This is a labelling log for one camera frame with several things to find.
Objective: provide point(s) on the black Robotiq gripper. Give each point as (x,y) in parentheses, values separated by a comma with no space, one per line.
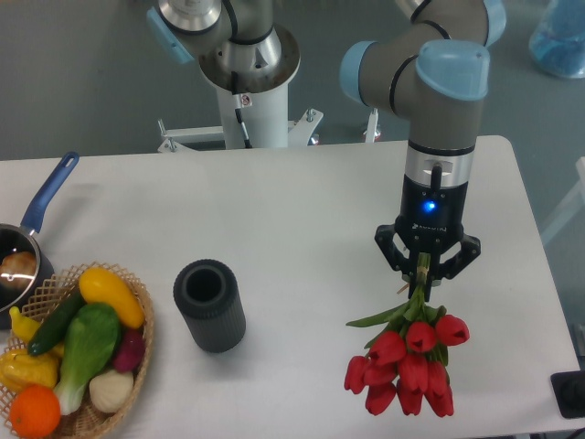
(429,221)

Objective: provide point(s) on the red tulip bouquet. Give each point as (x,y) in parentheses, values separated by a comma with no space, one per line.
(407,361)

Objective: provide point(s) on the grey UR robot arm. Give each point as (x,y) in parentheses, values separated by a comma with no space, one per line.
(434,76)

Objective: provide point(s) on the dark grey ribbed vase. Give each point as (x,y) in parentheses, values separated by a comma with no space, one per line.
(206,294)

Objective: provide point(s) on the black device at edge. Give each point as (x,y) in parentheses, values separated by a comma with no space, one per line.
(568,388)

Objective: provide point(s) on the blue plastic bag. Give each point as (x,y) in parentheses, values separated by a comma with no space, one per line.
(557,44)

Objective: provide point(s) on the purple red onion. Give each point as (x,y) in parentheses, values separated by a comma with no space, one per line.
(130,352)

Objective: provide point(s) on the yellow squash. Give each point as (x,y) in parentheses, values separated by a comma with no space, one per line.
(98,285)

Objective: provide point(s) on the green bok choy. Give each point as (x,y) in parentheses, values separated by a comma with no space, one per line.
(90,340)

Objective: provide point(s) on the white garlic bulb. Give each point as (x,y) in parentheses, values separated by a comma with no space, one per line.
(110,390)

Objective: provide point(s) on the dark green cucumber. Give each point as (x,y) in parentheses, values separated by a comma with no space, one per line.
(54,328)

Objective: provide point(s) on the brown bread in pan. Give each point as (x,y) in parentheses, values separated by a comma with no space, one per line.
(18,270)

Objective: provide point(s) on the yellow banana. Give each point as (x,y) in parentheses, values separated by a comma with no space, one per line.
(22,330)

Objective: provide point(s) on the orange fruit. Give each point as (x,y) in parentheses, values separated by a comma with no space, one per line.
(35,412)

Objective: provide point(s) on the yellow bell pepper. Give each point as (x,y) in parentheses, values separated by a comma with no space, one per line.
(19,370)

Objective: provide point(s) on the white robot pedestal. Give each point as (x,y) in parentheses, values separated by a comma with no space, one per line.
(252,90)

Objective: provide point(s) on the blue handled saucepan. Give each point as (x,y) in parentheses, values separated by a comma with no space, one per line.
(21,238)

